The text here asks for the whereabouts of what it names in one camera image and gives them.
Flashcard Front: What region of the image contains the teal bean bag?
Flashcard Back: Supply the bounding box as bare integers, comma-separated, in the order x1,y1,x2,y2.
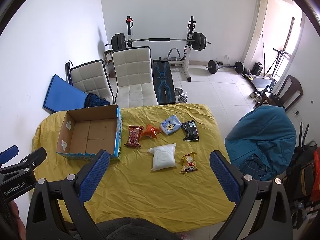
225,105,297,181

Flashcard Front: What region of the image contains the black blue weight bench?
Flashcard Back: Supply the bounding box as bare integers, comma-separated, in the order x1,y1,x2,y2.
152,60,176,105

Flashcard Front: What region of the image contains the floor barbell with plates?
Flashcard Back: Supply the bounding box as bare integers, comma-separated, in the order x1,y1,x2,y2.
207,60,245,74

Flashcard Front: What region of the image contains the black treadmill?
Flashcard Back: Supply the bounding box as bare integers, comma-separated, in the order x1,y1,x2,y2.
243,74,277,93

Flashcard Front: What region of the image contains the open cardboard box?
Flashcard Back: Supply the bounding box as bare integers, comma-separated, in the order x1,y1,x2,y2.
56,105,123,161

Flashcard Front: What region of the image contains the blue cartoon tissue pack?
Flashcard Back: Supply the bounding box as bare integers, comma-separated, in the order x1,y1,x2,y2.
160,115,182,135

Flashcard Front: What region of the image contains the left white padded chair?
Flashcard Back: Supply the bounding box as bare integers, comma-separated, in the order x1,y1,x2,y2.
66,60,115,104

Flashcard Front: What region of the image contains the white padded chair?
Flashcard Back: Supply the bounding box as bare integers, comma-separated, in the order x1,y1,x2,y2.
66,60,115,104
112,46,158,108

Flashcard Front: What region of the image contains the right white padded chair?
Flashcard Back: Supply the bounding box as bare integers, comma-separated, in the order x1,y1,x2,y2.
112,46,158,108

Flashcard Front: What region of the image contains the chrome dumbbell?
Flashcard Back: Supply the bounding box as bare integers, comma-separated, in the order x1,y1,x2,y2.
174,87,188,103

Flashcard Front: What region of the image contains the racked barbell with plates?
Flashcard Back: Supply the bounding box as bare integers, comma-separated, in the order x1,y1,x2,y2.
105,33,211,51

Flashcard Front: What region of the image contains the dark blue crumpled cloth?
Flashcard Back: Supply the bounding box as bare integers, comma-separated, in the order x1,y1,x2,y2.
84,93,110,108

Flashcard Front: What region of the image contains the white clear plastic bag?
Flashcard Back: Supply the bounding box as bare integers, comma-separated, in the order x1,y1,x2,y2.
148,144,176,171

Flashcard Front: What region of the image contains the person's left hand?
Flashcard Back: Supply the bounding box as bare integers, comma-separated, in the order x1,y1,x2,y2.
10,201,26,240

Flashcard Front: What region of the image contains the black snack bag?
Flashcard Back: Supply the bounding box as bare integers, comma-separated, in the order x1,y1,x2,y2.
181,120,199,141

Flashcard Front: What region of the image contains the dark wooden chair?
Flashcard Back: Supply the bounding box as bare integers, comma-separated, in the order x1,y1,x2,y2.
255,75,303,112

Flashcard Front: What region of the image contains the yellow guoba snack bag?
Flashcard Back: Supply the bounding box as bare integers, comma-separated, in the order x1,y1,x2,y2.
180,152,198,174

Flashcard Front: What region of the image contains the blue foam mat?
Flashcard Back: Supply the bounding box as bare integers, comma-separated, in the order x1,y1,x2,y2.
43,75,87,113

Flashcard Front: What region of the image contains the white barbell rack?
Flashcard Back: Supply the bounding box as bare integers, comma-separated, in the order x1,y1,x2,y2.
126,16,196,82

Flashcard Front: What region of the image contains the red snack bag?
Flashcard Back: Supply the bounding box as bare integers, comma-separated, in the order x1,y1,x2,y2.
125,126,144,147

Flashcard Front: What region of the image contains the orange snack bag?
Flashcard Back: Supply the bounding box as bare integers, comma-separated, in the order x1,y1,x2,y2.
140,124,162,139

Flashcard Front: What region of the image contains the black backpack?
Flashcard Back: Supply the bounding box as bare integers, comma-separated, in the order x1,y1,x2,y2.
284,144,319,229

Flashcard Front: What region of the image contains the yellow tablecloth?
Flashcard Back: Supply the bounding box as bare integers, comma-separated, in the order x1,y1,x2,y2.
31,103,238,234

